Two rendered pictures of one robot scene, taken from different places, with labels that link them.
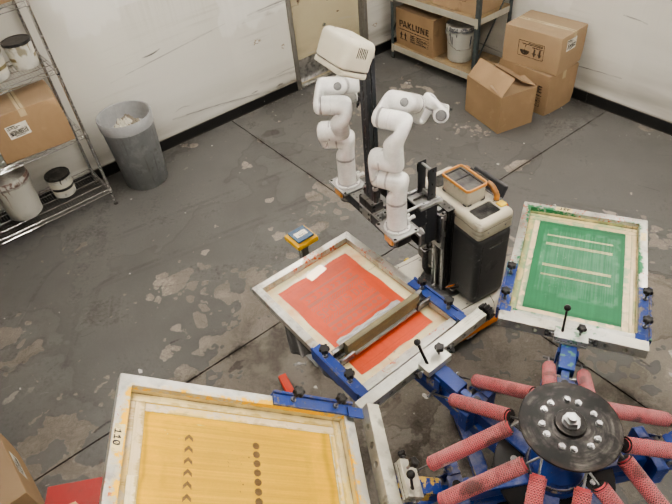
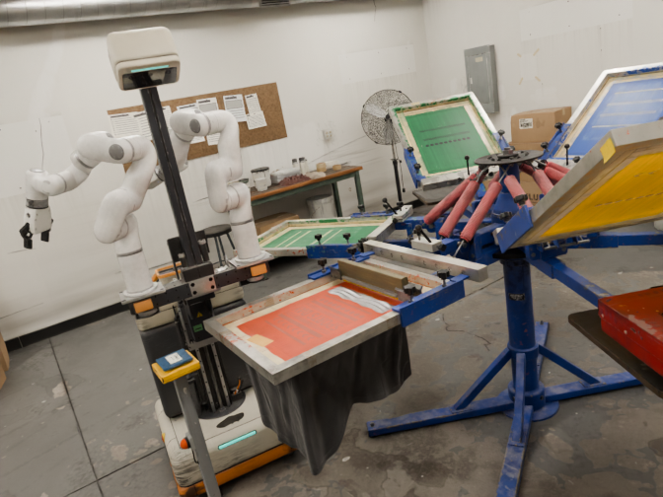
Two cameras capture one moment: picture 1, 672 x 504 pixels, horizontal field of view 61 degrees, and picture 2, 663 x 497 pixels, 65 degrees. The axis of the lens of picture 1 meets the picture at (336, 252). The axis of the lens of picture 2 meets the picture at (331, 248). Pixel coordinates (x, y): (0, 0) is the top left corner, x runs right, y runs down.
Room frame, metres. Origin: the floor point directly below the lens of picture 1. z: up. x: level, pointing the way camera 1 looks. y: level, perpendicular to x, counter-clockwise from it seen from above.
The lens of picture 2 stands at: (1.57, 1.73, 1.73)
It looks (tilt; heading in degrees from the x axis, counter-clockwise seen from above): 17 degrees down; 273
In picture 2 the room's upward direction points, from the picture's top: 10 degrees counter-clockwise
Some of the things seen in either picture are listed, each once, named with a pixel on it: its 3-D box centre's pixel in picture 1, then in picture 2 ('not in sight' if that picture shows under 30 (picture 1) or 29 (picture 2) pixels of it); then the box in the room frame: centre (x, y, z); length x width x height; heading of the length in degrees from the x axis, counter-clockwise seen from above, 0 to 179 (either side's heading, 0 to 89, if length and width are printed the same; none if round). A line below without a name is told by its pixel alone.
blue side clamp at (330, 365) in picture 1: (338, 372); (429, 301); (1.37, 0.05, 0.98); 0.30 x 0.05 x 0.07; 34
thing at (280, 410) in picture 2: not in sight; (274, 395); (1.97, 0.12, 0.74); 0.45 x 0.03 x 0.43; 124
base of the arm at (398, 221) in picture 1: (399, 212); (245, 239); (2.04, -0.31, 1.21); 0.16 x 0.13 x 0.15; 116
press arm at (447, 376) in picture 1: (445, 377); (437, 249); (1.26, -0.36, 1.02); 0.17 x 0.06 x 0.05; 34
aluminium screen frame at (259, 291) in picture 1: (352, 305); (330, 307); (1.72, -0.05, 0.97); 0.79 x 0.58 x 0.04; 34
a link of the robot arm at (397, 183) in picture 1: (394, 186); (236, 203); (2.04, -0.29, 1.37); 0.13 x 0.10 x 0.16; 57
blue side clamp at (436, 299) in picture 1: (434, 301); (339, 271); (1.68, -0.41, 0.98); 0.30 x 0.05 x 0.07; 34
